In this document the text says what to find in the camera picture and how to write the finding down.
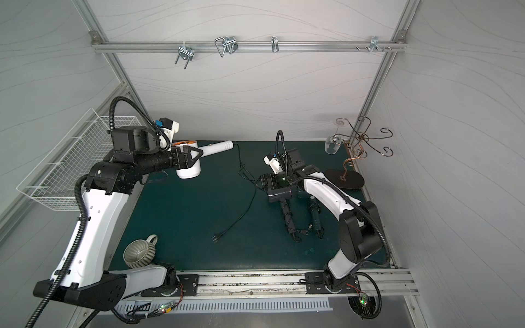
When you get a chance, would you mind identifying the black hair dryer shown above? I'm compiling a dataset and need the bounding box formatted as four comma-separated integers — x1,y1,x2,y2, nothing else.
267,187,308,243

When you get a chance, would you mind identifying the white hair dryer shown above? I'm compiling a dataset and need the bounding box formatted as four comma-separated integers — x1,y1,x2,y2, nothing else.
172,140,233,179

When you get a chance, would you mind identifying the white hair dryer cord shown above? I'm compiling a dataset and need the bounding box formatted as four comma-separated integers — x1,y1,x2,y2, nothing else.
212,142,263,243

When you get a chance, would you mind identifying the green hair dryer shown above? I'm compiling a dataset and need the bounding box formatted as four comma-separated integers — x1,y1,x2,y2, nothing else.
309,196,324,239

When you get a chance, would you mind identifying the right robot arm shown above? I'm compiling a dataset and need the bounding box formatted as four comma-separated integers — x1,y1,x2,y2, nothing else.
261,130,392,292

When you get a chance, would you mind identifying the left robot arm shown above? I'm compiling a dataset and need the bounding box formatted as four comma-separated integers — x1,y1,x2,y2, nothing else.
26,96,205,327

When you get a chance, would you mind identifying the green table mat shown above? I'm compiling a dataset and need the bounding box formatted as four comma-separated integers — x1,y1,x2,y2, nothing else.
109,142,339,271

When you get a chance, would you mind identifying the clear wine glass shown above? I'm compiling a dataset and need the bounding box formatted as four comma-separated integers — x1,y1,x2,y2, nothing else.
324,118,350,155

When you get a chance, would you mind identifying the metal hook clamp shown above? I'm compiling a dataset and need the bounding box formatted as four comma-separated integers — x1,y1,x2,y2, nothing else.
174,42,194,70

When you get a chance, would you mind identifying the striped ceramic mug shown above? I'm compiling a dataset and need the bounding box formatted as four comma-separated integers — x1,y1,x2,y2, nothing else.
122,235,158,269

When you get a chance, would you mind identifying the metal double hook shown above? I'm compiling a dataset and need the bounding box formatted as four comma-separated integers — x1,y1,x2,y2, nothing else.
214,36,239,57

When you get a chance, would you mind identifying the small metal hook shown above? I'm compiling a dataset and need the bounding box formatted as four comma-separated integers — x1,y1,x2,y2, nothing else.
270,36,279,53

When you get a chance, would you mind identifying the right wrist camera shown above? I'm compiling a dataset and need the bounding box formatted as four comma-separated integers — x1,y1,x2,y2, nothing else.
263,153,284,175

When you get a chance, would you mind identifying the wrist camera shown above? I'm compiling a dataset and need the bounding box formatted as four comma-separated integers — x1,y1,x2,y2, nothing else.
155,118,180,140
263,153,284,175

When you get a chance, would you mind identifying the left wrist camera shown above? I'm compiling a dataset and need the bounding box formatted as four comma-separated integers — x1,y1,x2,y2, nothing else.
155,118,180,140

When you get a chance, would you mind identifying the copper wire glass rack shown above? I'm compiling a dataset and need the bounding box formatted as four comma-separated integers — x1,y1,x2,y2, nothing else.
324,116,394,190

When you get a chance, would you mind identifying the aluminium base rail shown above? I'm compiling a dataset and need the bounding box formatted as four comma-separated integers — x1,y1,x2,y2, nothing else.
79,268,423,302

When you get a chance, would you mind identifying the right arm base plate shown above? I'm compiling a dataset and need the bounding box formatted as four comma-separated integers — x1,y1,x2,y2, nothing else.
299,271,361,295

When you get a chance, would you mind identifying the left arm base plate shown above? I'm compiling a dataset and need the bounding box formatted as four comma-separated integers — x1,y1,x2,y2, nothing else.
140,274,200,297

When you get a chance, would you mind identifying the white wire basket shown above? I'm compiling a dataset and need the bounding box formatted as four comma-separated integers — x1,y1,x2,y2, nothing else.
16,108,142,212

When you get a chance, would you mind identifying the horizontal aluminium rail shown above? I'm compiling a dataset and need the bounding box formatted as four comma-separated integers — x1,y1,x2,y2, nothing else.
92,39,408,53

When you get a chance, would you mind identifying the white slotted cable duct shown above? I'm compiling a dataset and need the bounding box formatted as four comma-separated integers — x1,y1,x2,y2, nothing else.
116,297,333,315

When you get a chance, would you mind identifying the right metal hook bracket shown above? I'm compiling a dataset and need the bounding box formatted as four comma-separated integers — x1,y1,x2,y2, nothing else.
355,36,392,53

